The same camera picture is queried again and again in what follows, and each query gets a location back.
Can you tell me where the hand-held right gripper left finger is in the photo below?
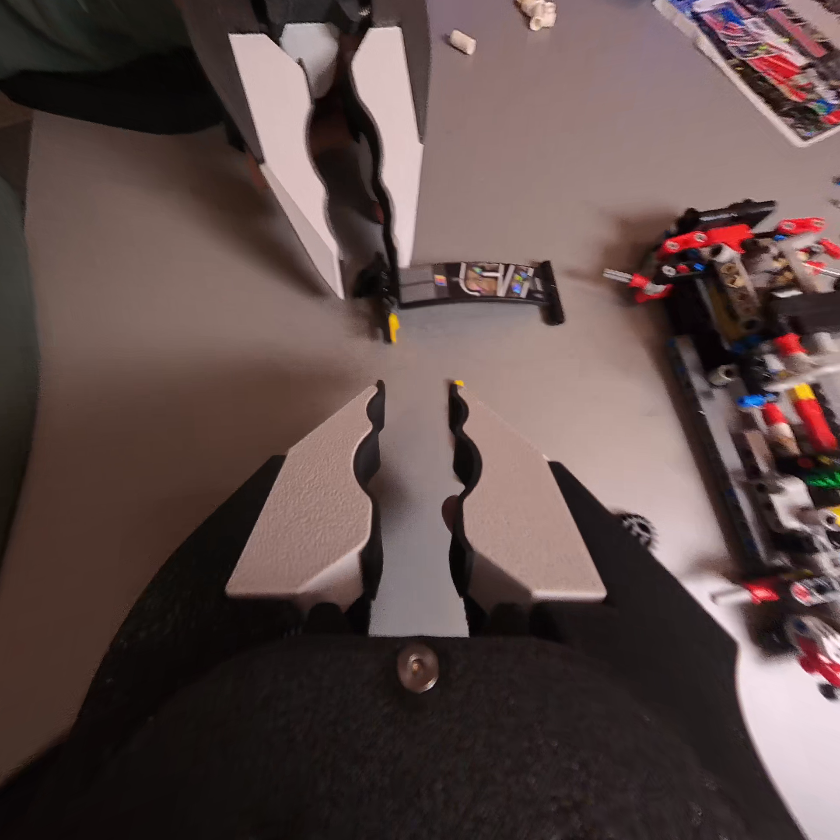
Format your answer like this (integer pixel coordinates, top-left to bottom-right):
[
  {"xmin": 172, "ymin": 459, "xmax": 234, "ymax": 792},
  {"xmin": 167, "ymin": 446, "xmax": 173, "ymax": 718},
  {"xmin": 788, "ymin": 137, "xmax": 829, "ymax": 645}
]
[{"xmin": 225, "ymin": 379, "xmax": 387, "ymax": 636}]

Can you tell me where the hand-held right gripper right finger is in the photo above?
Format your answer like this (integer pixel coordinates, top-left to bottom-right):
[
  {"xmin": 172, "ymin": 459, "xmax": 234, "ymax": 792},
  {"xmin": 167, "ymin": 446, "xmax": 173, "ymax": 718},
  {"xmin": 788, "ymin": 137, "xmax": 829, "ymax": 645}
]
[{"xmin": 448, "ymin": 379, "xmax": 609, "ymax": 636}]

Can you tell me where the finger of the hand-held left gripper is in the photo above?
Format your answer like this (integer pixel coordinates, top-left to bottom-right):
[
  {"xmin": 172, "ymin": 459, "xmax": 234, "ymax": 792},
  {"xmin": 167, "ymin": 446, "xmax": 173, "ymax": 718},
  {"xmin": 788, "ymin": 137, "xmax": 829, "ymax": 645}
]
[
  {"xmin": 341, "ymin": 26, "xmax": 425, "ymax": 270},
  {"xmin": 228, "ymin": 33, "xmax": 347, "ymax": 301}
]

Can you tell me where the black lego gear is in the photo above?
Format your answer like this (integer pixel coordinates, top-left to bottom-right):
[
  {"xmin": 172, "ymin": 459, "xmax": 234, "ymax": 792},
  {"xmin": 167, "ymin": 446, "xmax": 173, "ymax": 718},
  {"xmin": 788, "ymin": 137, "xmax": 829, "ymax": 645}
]
[{"xmin": 617, "ymin": 512, "xmax": 657, "ymax": 549}]

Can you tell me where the black lego wing assembly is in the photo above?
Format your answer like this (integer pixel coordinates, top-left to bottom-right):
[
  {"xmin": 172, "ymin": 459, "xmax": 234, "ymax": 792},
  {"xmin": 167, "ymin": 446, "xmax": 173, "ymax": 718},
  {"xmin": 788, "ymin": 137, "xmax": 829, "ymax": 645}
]
[{"xmin": 354, "ymin": 252, "xmax": 565, "ymax": 345}]

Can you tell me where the person's left forearm green sleeve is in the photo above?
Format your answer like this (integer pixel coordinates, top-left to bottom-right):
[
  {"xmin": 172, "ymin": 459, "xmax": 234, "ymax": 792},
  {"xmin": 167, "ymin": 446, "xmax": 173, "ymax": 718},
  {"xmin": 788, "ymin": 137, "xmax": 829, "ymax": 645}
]
[{"xmin": 0, "ymin": 0, "xmax": 191, "ymax": 74}]

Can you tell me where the lego car chassis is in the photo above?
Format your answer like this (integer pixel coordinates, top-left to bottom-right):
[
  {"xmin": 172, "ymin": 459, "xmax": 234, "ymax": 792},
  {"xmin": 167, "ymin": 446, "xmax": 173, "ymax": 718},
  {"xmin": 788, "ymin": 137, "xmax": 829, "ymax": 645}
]
[{"xmin": 602, "ymin": 200, "xmax": 840, "ymax": 700}]

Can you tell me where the person's torso green shirt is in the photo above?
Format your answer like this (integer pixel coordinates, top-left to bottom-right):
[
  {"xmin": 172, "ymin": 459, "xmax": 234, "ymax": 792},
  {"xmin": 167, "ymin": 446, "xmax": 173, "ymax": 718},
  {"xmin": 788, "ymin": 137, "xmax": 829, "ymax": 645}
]
[{"xmin": 0, "ymin": 177, "xmax": 38, "ymax": 559}]

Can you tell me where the colourful sticker sheet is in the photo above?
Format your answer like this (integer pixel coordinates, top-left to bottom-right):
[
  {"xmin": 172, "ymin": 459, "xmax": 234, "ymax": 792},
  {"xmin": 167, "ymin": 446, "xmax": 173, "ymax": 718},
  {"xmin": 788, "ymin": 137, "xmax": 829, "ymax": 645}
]
[{"xmin": 653, "ymin": 0, "xmax": 840, "ymax": 147}]

